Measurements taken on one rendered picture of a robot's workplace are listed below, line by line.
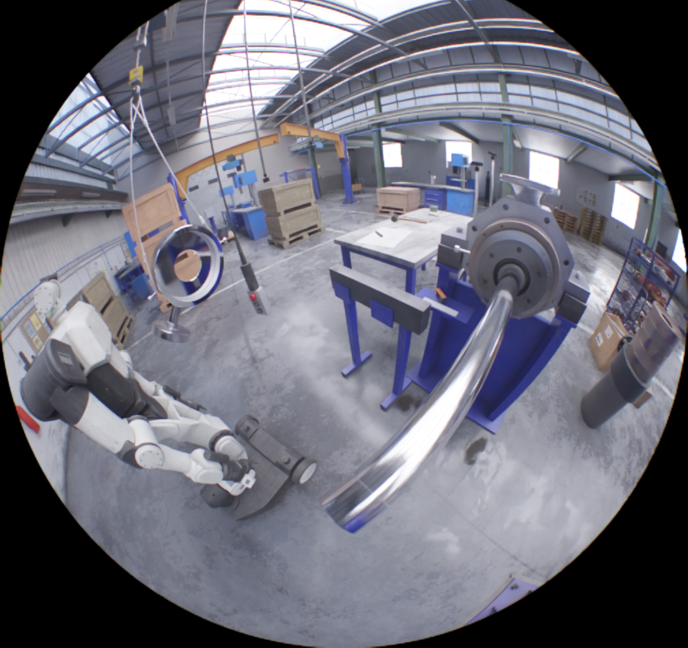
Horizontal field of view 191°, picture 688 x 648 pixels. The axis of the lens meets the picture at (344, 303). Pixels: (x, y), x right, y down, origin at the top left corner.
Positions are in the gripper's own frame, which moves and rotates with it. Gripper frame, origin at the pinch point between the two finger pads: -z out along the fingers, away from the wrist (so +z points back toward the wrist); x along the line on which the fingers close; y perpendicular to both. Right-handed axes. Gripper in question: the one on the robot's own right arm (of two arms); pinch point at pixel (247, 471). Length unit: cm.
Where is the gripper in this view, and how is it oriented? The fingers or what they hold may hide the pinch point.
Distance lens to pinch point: 97.0
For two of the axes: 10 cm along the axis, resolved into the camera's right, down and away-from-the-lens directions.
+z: -2.2, -6.6, -7.1
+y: -8.6, -2.1, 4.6
